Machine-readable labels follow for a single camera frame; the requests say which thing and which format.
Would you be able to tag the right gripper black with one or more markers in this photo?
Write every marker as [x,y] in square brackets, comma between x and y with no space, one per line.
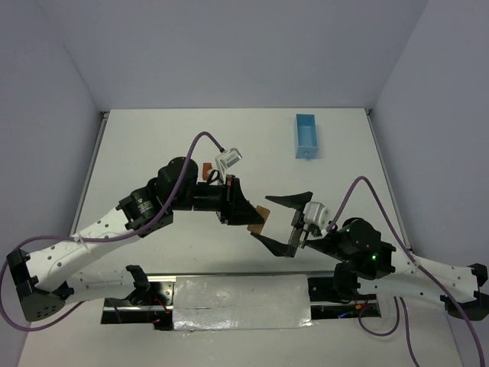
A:
[296,228]

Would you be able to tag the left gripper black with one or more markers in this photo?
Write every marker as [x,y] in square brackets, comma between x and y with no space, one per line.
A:
[229,199]

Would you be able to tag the blue rectangular box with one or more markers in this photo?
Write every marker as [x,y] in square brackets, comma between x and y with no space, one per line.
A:
[305,137]

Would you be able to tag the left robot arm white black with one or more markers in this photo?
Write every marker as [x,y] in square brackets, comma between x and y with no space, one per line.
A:
[46,280]

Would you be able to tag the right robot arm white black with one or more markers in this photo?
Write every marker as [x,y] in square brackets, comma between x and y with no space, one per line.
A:
[402,274]

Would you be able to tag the orange arch block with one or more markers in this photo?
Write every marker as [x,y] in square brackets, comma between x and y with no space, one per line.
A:
[206,170]

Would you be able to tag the silver tape patch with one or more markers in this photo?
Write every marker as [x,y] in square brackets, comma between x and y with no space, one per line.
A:
[241,303]

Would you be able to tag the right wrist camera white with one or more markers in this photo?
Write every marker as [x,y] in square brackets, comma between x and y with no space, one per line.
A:
[315,216]

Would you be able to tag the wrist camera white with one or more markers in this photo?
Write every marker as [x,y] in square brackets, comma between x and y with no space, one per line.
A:
[227,159]
[315,216]

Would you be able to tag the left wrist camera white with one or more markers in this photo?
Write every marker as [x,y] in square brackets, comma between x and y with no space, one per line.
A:
[227,159]

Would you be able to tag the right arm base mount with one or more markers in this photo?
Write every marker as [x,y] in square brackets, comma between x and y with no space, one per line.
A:
[328,303]

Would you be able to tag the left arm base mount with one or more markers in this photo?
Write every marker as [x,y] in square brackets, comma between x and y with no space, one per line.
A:
[155,310]

